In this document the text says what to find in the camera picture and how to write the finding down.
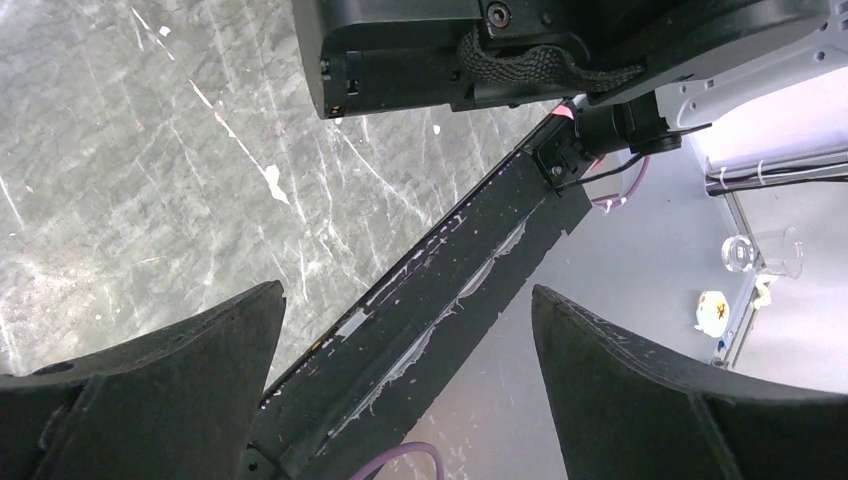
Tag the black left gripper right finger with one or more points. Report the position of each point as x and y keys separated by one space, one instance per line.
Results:
x=625 y=407

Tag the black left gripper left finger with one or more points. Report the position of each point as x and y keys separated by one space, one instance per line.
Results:
x=176 y=403

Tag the clear glass beaker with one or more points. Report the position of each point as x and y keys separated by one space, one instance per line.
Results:
x=777 y=252

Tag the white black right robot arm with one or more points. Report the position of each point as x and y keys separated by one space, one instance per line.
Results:
x=650 y=71

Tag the small white patterned cup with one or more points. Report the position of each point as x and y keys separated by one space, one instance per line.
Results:
x=712 y=314

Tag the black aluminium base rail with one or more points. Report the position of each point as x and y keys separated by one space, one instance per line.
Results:
x=366 y=383

